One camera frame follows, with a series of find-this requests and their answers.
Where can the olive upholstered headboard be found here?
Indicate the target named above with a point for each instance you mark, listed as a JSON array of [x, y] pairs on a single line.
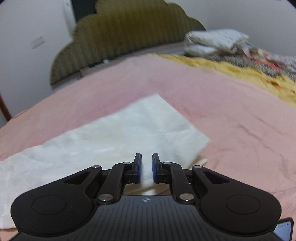
[[120, 27]]

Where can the white fleece pants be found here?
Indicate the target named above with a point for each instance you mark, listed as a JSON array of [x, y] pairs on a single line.
[[149, 125]]

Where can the yellow blanket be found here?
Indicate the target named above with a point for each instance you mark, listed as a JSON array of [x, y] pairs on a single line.
[[279, 82]]

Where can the white patterned pillow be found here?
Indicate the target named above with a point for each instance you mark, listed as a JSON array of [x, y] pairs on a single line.
[[222, 39]]

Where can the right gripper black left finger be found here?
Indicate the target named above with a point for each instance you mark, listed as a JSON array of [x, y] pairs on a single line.
[[115, 179]]

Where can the white double wall socket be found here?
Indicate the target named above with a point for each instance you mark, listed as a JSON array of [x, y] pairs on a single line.
[[37, 42]]

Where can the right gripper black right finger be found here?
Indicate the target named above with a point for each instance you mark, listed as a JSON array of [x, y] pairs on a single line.
[[175, 176]]

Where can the black smartphone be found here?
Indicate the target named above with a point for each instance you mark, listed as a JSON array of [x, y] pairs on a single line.
[[284, 229]]

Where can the pink bed sheet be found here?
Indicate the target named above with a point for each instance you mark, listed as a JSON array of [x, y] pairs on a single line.
[[252, 131]]

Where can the black white patterned blanket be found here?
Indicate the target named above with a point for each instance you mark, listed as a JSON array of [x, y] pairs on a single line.
[[273, 65]]

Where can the dark window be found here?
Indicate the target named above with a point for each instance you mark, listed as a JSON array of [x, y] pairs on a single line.
[[75, 10]]

